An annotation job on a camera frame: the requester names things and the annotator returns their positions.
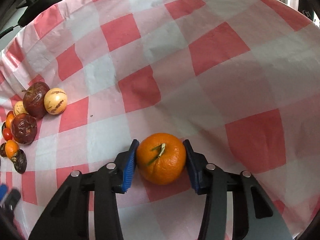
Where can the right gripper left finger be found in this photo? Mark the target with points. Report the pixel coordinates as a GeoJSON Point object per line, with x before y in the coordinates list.
{"type": "Point", "coordinates": [66, 215]}

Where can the small yellow striped melon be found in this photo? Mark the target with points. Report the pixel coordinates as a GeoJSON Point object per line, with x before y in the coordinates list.
{"type": "Point", "coordinates": [19, 108]}

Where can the dark red wrinkled apple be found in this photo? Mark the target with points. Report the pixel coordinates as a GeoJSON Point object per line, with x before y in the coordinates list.
{"type": "Point", "coordinates": [33, 100]}

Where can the red white checkered tablecloth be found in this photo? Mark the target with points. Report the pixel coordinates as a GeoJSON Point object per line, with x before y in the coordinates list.
{"type": "Point", "coordinates": [238, 78]}

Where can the large orange with stem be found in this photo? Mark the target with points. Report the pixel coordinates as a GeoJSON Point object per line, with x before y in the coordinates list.
{"type": "Point", "coordinates": [161, 158]}

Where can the small orange mandarin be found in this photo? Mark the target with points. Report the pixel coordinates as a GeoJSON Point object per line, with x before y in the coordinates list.
{"type": "Point", "coordinates": [11, 148]}

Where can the shiny red wrinkled apple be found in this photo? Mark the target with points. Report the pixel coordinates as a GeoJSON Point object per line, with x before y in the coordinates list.
{"type": "Point", "coordinates": [24, 128]}

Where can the red cherry tomato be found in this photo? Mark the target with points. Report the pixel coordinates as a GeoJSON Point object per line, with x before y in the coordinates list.
{"type": "Point", "coordinates": [7, 135]}

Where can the black frying pan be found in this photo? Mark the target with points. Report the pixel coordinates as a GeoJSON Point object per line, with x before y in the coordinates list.
{"type": "Point", "coordinates": [32, 9]}

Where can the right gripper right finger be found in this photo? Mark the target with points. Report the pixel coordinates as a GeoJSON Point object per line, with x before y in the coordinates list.
{"type": "Point", "coordinates": [254, 214]}

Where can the yellow striped pepino melon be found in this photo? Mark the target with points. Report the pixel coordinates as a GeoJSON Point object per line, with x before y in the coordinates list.
{"type": "Point", "coordinates": [55, 101]}

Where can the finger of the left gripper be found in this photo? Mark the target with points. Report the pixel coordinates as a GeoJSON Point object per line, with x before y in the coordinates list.
{"type": "Point", "coordinates": [9, 201]}

